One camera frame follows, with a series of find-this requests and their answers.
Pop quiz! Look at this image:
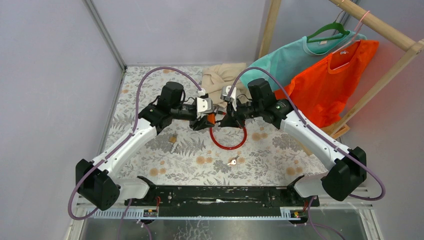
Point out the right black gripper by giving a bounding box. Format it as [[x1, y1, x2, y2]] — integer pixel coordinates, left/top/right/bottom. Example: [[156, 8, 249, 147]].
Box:
[[220, 97, 263, 129]]

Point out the teal t-shirt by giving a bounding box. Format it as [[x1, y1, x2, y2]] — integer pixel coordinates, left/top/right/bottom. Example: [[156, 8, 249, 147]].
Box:
[[249, 31, 367, 87]]

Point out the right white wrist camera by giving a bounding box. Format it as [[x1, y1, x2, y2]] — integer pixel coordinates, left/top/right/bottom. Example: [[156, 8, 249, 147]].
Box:
[[220, 85, 237, 110]]

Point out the pink clothes hanger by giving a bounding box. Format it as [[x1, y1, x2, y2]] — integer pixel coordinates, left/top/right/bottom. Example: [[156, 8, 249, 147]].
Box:
[[331, 10, 370, 54]]

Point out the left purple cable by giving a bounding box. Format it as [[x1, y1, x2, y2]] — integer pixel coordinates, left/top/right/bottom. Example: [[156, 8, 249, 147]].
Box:
[[67, 66, 205, 240]]

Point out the green clothes hanger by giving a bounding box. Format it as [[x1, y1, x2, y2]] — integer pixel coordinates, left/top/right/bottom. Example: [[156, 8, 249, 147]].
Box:
[[306, 9, 351, 43]]

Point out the beige crumpled cloth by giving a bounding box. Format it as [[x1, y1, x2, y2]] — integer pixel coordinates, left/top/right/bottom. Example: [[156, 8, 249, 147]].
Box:
[[201, 62, 247, 108]]

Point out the orange t-shirt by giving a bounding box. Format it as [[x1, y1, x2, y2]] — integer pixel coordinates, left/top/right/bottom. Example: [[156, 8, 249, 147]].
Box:
[[284, 39, 380, 128]]

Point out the silver key pair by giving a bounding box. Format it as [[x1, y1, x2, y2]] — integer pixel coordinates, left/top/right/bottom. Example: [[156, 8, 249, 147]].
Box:
[[227, 155, 239, 166]]

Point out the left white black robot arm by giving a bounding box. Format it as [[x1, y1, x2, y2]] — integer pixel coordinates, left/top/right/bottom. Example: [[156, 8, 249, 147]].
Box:
[[75, 81, 213, 211]]

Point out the wooden clothes rack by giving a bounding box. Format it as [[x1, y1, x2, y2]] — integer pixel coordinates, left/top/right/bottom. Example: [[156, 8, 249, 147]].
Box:
[[257, 0, 424, 138]]

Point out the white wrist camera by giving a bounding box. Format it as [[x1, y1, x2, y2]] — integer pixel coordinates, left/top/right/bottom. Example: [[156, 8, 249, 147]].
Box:
[[195, 88, 213, 118], [220, 85, 237, 110]]

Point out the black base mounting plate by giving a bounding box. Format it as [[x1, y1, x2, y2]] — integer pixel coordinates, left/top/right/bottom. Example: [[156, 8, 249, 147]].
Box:
[[124, 185, 311, 218]]

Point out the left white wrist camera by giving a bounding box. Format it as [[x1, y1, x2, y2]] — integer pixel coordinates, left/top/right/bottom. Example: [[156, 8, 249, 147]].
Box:
[[195, 88, 213, 118]]

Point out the aluminium frame rail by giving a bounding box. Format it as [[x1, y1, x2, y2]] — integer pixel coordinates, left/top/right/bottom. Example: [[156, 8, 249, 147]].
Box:
[[82, 0, 127, 71]]

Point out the red cable lock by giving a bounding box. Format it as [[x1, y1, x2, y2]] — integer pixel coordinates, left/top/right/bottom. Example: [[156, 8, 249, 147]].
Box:
[[209, 110, 248, 151]]

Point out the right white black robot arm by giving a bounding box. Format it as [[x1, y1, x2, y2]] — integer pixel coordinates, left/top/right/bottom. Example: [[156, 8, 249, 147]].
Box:
[[220, 78, 367, 206]]

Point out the floral patterned mat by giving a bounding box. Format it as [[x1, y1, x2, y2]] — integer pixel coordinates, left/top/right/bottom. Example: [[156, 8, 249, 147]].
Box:
[[105, 66, 326, 186]]

